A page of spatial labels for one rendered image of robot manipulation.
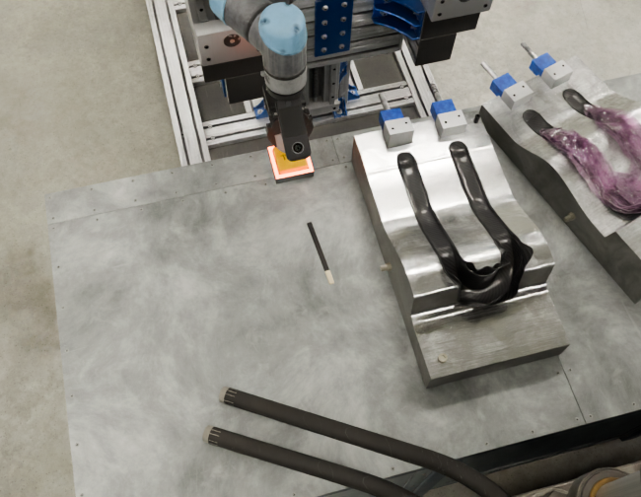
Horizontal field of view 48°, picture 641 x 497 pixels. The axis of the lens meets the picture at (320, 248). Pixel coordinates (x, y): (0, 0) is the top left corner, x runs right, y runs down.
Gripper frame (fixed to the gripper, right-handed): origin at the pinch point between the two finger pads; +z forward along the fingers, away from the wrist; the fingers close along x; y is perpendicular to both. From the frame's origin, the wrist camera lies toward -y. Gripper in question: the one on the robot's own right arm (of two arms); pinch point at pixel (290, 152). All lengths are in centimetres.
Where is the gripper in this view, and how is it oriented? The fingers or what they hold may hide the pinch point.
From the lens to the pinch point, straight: 146.4
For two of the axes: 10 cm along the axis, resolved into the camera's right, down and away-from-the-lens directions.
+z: -0.1, 4.4, 9.0
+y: -2.5, -8.7, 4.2
